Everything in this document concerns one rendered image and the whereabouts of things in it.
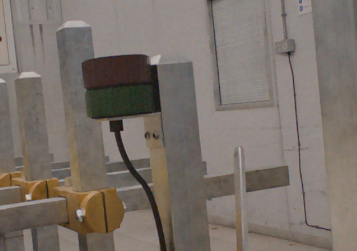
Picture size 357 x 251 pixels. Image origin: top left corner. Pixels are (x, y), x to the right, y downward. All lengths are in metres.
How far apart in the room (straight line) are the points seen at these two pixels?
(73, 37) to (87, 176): 0.17
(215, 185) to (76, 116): 0.24
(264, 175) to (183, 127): 0.41
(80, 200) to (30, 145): 0.27
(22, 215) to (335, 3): 0.56
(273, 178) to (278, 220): 4.30
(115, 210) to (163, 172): 0.22
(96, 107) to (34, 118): 0.50
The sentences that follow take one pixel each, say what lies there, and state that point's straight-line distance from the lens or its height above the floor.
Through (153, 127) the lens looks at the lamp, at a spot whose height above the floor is 1.04.
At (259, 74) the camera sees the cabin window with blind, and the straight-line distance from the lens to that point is 5.35.
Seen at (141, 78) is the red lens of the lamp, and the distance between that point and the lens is 0.57.
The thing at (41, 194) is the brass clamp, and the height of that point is 0.95.
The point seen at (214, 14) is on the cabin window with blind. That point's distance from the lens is 5.90.
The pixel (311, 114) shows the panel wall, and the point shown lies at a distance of 4.79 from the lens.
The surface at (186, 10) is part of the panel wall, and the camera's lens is 6.26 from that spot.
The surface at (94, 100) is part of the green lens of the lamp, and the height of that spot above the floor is 1.07.
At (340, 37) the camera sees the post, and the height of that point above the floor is 1.09.
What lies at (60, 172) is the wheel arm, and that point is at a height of 0.95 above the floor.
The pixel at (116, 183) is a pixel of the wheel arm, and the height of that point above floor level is 0.94.
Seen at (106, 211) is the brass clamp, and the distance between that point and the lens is 0.81.
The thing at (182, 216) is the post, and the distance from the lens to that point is 0.60.
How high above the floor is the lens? 1.06
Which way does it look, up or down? 3 degrees down
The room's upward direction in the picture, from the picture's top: 6 degrees counter-clockwise
